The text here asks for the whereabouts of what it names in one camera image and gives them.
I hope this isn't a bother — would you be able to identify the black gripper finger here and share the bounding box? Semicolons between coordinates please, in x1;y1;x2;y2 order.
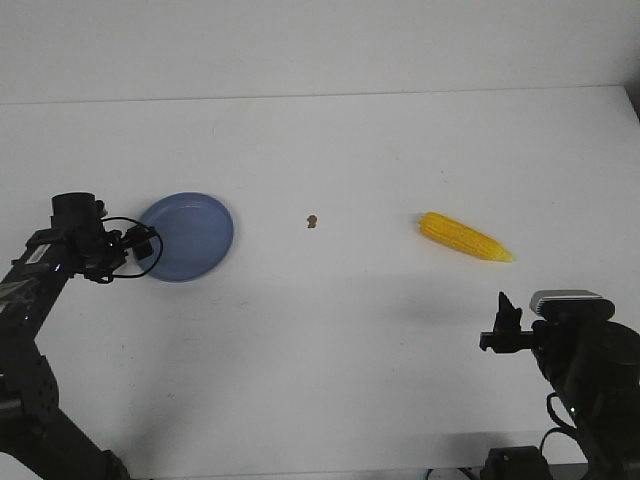
493;292;523;334

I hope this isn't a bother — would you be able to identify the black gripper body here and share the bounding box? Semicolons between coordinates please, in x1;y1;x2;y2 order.
120;225;157;259
479;331;537;354

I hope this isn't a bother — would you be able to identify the blue round plate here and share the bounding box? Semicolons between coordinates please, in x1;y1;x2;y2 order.
138;192;234;282

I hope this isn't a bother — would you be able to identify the yellow corn cob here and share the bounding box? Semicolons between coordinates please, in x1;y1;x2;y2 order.
418;212;515;263

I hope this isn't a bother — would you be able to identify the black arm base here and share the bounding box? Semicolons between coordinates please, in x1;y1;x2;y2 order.
480;446;553;480

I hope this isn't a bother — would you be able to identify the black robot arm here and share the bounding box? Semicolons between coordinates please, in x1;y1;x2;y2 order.
479;290;639;479
1;192;163;479

